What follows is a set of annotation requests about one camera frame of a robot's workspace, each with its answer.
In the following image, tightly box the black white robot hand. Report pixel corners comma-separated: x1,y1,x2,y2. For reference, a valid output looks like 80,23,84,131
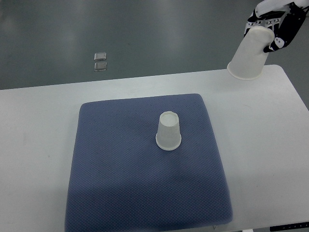
244,0,309,53

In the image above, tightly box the white paper cup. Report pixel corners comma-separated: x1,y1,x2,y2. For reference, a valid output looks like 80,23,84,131
227,26,274,80
155,111,182,151

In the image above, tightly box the white paper cup on mat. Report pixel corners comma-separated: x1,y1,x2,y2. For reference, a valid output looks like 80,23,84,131
155,111,182,151

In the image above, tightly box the upper metal floor plate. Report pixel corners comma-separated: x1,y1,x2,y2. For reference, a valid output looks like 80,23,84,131
94,52,107,61

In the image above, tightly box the metal floor plate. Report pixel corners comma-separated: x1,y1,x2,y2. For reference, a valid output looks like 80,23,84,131
94,52,107,61
94,61,107,72

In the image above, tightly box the lower metal floor plate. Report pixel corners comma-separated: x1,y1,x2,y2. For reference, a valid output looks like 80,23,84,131
94,61,107,72

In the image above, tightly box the black table control panel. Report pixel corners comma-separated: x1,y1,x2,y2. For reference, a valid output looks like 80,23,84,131
269,222,309,232

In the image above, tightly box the blue fabric mat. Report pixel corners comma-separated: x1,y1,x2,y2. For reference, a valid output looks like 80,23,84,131
65,94,233,232

